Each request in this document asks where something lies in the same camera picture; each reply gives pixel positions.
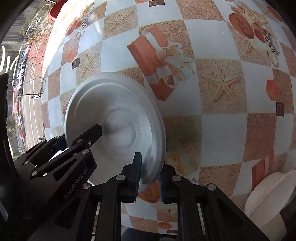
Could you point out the printed checkered tablecloth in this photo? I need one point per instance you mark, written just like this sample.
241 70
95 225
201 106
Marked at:
219 139

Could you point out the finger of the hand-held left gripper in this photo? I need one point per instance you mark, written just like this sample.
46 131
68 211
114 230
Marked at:
60 141
92 135

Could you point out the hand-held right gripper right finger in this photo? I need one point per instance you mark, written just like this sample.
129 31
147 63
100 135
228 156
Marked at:
162 187

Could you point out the red plastic chair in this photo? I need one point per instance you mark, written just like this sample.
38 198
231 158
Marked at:
56 10

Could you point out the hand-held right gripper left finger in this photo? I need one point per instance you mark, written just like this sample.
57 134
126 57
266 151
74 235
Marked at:
137 171

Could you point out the white paper bowl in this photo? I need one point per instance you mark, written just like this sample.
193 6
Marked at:
277 185
261 215
120 111

